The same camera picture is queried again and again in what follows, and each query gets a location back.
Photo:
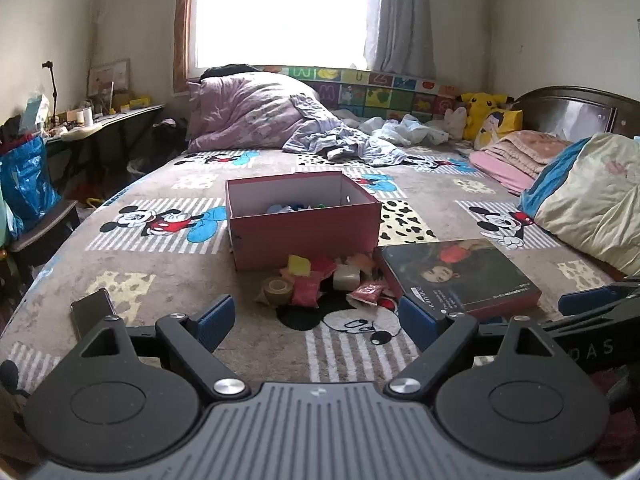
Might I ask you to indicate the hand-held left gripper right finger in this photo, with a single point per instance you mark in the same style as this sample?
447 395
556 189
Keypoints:
416 322

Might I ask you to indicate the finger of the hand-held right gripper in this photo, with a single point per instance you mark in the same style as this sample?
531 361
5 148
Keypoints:
590 301
595 321

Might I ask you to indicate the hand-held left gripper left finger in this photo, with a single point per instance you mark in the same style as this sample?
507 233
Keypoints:
216 317

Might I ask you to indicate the red powder bag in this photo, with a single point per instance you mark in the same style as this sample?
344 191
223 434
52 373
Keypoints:
368 293

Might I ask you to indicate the pink packet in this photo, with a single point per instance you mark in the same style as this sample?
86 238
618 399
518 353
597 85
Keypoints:
306 292

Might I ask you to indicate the red cardboard box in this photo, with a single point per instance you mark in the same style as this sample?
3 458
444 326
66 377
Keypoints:
300 235

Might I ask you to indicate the dark hardcover book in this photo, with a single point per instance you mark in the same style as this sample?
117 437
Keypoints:
457 275

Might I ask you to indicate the brown tape roll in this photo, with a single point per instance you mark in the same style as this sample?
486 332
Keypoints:
277 291

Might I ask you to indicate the printed cartoon blanket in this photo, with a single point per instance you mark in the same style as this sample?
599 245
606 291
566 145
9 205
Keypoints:
165 270

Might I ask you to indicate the orange packet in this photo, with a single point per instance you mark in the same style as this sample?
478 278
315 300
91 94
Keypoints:
362 266

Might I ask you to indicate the white cube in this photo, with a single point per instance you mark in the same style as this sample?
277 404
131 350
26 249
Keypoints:
346 277

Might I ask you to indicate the yellow packet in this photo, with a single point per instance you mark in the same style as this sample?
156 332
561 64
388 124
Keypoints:
298 265

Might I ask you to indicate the red packet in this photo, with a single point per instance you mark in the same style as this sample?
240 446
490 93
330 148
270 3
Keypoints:
322 266

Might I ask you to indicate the black smartphone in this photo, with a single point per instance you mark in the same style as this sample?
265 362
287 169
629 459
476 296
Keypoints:
92 312

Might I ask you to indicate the light blue item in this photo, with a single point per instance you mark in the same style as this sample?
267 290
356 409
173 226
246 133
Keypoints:
277 207

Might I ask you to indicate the folded pink blanket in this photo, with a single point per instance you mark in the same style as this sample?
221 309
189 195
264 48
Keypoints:
515 157

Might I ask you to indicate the dark wooden headboard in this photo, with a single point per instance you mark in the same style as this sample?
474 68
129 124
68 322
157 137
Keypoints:
570 110

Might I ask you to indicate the white clothes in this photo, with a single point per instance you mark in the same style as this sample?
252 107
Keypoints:
410 130

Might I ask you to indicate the dark wooden stool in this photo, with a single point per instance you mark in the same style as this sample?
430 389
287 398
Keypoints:
42 230

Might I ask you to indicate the striped grey clothing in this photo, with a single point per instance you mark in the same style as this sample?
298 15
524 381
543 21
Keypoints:
340 140

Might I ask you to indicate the yellow printed pillow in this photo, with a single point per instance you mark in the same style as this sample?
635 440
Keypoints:
492 127

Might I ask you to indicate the white plush toy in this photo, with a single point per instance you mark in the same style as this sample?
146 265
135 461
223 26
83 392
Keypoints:
456 120

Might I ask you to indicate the purple quilt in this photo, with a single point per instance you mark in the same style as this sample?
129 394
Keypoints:
245 110

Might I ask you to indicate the cluttered desk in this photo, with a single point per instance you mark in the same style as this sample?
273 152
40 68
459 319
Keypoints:
100 125

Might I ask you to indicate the yellow plush toy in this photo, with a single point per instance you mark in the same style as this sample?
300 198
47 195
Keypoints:
480 102

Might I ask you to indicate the yellow box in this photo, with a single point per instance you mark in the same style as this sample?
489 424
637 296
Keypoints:
136 102

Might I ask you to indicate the colourful alphabet mat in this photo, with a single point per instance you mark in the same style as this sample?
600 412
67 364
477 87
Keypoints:
380 92

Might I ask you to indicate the blue plastic bag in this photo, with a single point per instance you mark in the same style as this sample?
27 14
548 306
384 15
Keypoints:
27 180

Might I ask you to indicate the white cup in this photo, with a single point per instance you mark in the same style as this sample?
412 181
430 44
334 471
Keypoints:
88 117

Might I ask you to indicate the black clothing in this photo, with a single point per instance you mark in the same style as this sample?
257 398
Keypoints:
227 71

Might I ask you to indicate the framed picture board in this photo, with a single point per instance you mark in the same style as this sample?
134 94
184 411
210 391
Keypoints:
109 77

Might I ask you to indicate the teal bag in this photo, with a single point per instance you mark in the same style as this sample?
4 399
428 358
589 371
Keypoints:
35 112

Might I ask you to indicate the grey curtain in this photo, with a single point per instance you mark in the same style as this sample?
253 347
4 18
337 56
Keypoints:
397 15

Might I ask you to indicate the window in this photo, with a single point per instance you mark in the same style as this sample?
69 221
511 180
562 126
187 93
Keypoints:
280 15

